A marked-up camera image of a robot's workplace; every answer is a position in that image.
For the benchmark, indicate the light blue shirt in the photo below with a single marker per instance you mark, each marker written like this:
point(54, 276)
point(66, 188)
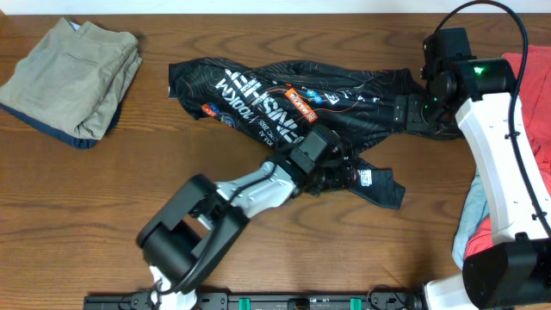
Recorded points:
point(474, 211)

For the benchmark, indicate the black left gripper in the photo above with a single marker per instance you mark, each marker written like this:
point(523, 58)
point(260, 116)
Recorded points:
point(343, 180)

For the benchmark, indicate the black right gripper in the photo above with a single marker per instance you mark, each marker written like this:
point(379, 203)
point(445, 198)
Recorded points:
point(415, 123)

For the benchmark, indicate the red shirt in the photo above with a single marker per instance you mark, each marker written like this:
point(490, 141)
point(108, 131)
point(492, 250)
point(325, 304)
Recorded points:
point(535, 98)

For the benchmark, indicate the folded navy garment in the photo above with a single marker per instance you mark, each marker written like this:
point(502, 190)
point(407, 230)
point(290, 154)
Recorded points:
point(68, 138)

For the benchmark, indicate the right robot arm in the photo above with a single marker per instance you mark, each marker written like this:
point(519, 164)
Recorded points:
point(476, 99)

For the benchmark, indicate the black printed jersey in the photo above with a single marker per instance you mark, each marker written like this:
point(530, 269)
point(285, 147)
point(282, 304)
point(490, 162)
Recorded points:
point(278, 104)

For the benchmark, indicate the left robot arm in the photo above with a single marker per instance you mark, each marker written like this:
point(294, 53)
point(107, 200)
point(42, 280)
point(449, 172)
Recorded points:
point(188, 237)

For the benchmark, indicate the folded khaki shorts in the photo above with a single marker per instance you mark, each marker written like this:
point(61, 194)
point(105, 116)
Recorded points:
point(74, 63)

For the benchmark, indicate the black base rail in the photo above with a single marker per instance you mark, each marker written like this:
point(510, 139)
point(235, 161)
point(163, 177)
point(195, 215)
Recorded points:
point(378, 298)

